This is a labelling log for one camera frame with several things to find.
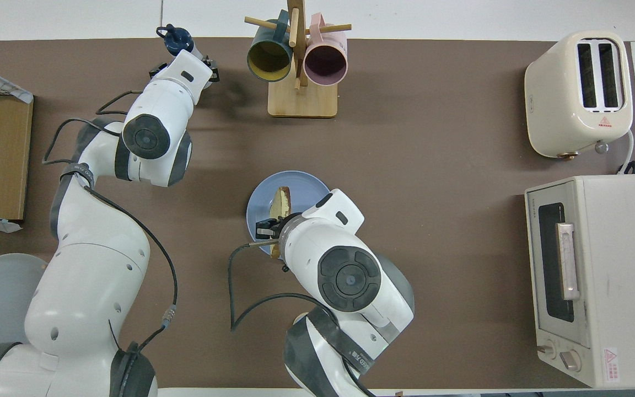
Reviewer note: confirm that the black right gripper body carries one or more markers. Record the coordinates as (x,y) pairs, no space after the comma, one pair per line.
(285,225)

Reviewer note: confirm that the toasted bread slice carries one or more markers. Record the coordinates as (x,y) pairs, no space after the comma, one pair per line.
(281,201)

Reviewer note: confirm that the white squeeze bottle blue cap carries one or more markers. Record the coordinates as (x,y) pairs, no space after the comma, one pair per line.
(177,39)

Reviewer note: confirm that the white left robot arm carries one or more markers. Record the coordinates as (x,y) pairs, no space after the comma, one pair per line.
(91,286)

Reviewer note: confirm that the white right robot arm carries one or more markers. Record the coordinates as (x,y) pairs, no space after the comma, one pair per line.
(345,275)

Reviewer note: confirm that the blue round dinner plate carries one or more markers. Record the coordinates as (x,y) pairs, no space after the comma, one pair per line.
(306,187)

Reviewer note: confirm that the dark green mug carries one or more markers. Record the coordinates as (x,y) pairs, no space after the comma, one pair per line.
(269,58)

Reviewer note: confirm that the wooden mug tree stand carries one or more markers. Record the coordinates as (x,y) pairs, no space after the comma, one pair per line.
(302,102)

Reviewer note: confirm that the pink mug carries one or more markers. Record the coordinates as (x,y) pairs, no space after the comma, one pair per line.
(326,63)

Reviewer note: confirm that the brown table mat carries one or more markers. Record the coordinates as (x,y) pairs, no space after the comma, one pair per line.
(433,165)

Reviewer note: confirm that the cream two-slot toaster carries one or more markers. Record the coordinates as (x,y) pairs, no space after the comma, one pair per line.
(554,99)

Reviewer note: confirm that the white toaster oven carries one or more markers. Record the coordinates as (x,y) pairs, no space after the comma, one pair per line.
(615,331)

